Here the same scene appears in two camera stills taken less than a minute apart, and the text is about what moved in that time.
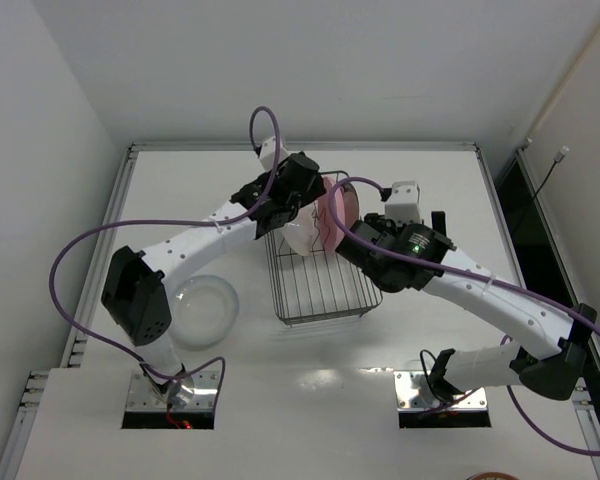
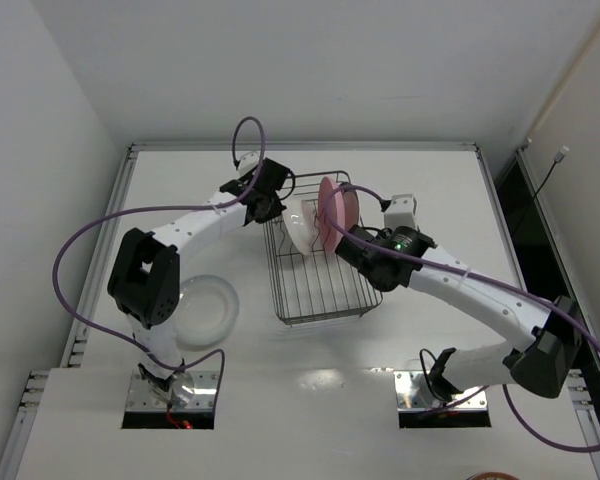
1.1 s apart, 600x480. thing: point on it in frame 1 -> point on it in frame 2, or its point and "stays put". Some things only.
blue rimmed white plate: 351,204 stays put
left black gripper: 278,218 -> 276,204
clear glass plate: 203,312 stays put
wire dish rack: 318,284 stays put
